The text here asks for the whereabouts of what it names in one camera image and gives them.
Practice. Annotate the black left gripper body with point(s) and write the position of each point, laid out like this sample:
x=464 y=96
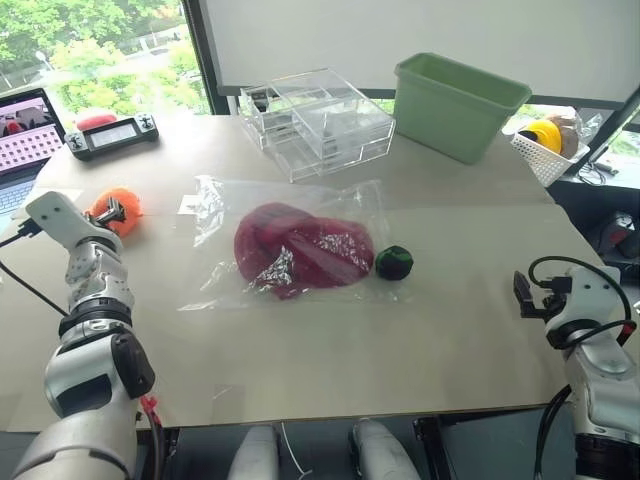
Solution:
x=98 y=219

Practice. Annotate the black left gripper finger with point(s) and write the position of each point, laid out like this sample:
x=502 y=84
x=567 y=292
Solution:
x=119 y=215
x=111 y=205

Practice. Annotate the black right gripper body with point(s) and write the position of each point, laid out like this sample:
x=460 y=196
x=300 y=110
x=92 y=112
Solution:
x=552 y=295

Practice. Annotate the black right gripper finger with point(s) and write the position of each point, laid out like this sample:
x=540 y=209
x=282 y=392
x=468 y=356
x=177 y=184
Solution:
x=522 y=286
x=530 y=310

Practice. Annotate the clear plastic bag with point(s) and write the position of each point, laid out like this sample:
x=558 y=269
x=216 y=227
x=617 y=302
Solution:
x=305 y=210

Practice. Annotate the red knitted item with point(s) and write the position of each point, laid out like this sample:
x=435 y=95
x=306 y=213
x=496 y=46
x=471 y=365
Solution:
x=305 y=250

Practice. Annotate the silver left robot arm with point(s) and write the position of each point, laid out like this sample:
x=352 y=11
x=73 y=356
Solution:
x=90 y=370

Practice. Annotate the orange round object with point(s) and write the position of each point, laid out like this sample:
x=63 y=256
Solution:
x=127 y=207

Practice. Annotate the black handheld controller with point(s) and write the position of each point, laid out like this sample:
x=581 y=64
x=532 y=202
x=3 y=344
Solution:
x=112 y=136

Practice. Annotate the small white paper label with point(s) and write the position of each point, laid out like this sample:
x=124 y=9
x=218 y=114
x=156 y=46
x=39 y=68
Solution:
x=189 y=204

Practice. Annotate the red rounded object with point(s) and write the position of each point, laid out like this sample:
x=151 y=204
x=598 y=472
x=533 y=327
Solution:
x=95 y=121

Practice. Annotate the black and red device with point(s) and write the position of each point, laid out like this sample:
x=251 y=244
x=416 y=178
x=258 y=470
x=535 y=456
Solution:
x=622 y=235

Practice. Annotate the laptop computer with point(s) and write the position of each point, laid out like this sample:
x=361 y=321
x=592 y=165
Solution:
x=22 y=145

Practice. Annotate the green and black ball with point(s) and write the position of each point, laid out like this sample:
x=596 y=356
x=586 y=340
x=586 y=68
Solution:
x=394 y=261

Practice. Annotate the white plastic basket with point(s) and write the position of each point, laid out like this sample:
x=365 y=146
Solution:
x=542 y=157

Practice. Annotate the crumpled clear wrapper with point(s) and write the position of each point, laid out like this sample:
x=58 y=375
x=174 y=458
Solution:
x=590 y=125

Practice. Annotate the black window pillar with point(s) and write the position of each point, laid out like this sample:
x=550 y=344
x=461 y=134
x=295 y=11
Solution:
x=200 y=55

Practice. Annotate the green plastic bin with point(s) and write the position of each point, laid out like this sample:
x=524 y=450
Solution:
x=450 y=115

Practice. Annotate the grey rounded shape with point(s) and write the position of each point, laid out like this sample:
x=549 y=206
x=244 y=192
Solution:
x=382 y=450

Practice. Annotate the clear acrylic drawer organiser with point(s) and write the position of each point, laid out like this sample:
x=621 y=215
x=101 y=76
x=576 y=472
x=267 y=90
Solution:
x=320 y=125

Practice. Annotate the white board panel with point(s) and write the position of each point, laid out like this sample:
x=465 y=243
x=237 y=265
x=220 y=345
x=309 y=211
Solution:
x=400 y=40

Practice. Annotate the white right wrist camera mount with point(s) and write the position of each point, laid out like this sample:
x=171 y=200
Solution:
x=592 y=292

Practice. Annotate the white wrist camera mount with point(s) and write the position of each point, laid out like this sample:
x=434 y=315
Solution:
x=56 y=216
x=592 y=292

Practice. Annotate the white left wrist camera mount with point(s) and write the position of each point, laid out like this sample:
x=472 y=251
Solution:
x=56 y=216

